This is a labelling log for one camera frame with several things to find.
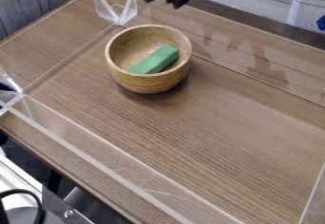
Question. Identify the green rectangular block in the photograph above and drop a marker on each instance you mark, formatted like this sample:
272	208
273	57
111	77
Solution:
157	61

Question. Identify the brown wooden bowl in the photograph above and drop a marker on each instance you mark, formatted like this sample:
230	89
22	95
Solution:
131	45

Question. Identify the white container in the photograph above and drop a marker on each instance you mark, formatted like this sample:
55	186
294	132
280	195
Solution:
306	15

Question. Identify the clear acrylic corner bracket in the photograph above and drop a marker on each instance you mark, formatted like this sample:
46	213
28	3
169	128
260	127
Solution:
118	14

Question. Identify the clear acrylic front wall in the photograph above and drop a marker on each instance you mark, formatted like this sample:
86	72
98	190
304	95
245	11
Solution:
121	180

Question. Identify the grey metal bracket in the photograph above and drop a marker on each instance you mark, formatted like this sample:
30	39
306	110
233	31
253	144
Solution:
59	212

